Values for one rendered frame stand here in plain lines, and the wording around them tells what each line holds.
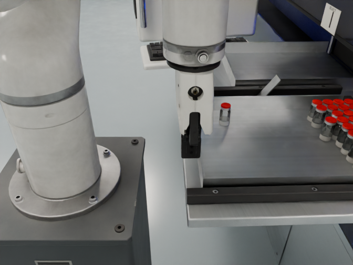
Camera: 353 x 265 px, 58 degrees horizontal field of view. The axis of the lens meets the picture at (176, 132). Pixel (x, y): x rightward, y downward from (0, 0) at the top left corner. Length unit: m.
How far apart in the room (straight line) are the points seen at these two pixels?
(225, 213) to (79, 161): 0.24
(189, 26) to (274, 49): 0.70
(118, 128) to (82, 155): 1.74
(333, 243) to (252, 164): 0.45
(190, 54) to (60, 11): 0.19
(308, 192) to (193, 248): 1.05
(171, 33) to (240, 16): 1.02
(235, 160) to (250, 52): 0.54
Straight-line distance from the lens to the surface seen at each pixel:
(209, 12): 0.40
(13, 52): 0.45
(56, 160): 0.51
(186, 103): 0.43
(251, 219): 0.51
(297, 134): 0.69
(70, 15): 0.48
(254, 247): 1.57
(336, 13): 0.94
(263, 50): 1.07
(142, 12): 1.26
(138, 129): 2.22
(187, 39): 0.40
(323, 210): 0.55
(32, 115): 0.47
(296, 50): 1.10
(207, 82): 0.42
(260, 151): 0.62
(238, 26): 1.43
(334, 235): 0.96
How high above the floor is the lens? 1.26
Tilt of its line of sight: 35 degrees down
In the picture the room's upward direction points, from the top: straight up
